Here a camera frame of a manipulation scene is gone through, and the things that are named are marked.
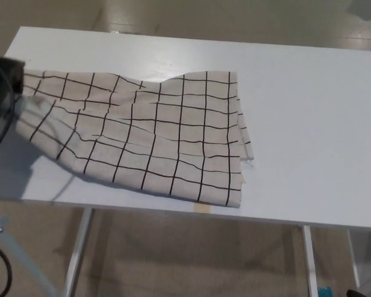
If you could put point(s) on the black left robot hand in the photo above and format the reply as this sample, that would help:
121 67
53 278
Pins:
1 83

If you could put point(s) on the white black-checkered towel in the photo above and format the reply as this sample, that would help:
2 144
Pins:
160 133

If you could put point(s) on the grey metal strut with bolt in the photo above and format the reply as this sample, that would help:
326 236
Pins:
21 263

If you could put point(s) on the white table leg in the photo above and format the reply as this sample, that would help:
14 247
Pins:
309 263
355 266
77 253

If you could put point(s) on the beige masking tape strip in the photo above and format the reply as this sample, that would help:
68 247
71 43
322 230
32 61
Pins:
203 208

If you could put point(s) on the blue tape patch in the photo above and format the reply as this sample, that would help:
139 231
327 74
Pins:
325 291

